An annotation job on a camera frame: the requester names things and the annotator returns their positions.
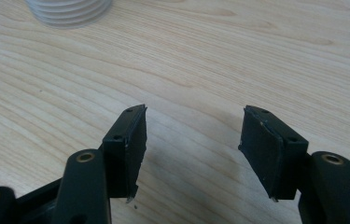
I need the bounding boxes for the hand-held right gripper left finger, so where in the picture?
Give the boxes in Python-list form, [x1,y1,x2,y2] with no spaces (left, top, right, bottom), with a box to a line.
[102,104,148,203]

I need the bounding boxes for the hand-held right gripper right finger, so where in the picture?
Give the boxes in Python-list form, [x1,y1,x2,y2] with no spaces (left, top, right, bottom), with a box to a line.
[238,105,310,202]

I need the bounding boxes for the stack of clear plastic cups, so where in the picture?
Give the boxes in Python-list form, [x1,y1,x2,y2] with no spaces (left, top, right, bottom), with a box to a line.
[24,0,114,30]

